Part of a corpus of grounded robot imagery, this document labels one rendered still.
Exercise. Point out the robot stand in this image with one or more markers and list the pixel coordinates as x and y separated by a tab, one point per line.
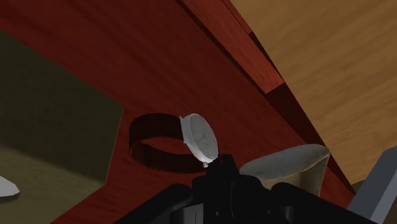
52	124

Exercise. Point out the grey block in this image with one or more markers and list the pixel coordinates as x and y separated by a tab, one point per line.
377	192

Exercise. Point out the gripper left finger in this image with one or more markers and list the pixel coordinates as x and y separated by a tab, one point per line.
183	195

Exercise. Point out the beige rounded wedge object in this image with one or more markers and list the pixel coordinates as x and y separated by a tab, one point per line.
288	164

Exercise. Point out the red wooden table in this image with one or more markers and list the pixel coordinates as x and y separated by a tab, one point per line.
173	71

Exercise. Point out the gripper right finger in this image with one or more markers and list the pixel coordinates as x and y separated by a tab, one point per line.
297	201

